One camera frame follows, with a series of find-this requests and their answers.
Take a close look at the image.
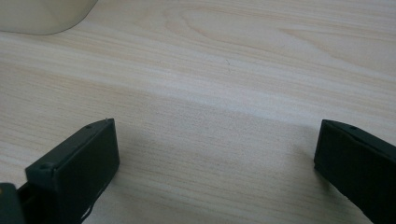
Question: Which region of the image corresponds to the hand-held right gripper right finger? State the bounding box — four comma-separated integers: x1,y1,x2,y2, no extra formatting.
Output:
313,119,396,224

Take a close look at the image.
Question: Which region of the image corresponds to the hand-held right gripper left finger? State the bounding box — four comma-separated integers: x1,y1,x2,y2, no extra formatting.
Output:
18,118,120,224

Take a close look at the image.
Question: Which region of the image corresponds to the cream rounded object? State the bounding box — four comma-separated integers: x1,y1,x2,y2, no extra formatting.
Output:
0,0,99,35

